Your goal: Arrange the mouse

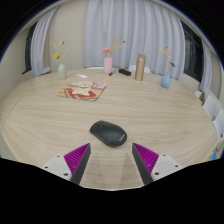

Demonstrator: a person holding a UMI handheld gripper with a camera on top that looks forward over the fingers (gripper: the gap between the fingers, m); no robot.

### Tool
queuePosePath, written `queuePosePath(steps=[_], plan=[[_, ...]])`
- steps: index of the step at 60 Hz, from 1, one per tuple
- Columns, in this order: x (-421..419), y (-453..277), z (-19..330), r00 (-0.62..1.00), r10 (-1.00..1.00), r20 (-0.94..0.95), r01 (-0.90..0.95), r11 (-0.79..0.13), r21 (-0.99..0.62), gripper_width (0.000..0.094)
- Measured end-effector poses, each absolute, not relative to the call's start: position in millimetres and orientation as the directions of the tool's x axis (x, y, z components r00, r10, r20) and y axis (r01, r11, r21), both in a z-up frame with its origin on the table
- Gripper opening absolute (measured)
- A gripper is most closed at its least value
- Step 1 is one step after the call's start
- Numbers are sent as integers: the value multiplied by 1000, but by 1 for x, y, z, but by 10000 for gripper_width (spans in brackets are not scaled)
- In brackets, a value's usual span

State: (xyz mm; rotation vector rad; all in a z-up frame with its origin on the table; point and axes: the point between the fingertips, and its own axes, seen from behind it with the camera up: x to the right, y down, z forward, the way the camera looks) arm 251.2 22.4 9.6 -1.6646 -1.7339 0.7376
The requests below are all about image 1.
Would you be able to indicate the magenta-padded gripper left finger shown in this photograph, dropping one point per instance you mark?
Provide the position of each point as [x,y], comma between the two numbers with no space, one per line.
[75,159]

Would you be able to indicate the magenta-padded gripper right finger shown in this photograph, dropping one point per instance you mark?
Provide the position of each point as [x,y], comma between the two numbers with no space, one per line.
[148,159]

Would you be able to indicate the black computer mouse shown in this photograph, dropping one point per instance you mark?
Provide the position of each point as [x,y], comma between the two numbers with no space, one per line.
[108,133]

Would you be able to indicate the cartoon printed mouse pad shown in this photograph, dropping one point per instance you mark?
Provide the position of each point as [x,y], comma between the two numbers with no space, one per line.
[83,91]

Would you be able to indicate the blue vase with dried flowers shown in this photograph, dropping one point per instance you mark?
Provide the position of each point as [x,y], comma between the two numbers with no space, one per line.
[165,81]

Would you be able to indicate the white chairs with blue seats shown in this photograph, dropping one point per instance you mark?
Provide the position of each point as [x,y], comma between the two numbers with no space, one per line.
[213,110]

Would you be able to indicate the green vase with yellow flowers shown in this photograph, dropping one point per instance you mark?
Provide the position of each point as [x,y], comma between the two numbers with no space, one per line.
[62,72]

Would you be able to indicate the black rectangular case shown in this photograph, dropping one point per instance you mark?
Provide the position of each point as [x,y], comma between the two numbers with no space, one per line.
[124,72]

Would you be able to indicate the copper brown drink bottle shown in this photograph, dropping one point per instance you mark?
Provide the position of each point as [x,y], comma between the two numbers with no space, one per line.
[140,68]

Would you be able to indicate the white chair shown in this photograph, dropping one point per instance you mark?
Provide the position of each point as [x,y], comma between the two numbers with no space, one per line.
[131,68]
[95,68]

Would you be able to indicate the dark marker pen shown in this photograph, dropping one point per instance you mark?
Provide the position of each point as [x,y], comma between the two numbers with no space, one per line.
[112,72]

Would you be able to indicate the pink vase with flowers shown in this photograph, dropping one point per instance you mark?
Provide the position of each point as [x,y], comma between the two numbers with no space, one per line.
[107,66]

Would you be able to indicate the narrow white curtain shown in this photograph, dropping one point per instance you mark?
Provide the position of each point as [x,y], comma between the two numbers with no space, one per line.
[41,43]
[206,66]

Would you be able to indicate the dark framed window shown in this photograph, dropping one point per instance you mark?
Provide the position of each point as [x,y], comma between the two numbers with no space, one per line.
[193,53]
[28,50]

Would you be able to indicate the wide white curtain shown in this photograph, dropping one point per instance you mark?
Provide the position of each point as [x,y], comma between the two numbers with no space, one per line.
[133,30]

